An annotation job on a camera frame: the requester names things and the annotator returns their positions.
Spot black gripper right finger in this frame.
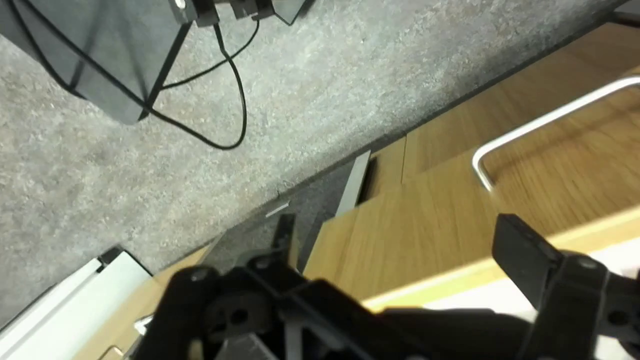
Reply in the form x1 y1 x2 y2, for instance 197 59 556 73
493 213 640 360

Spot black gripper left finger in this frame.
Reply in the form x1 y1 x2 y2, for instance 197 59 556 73
136 209 366 360

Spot wooden top drawer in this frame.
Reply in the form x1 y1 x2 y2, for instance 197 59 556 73
305 73 640 309

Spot black robot cart table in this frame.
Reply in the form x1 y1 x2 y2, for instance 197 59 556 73
0 0 316 125

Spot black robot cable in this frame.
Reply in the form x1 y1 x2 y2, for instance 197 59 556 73
6 0 265 152

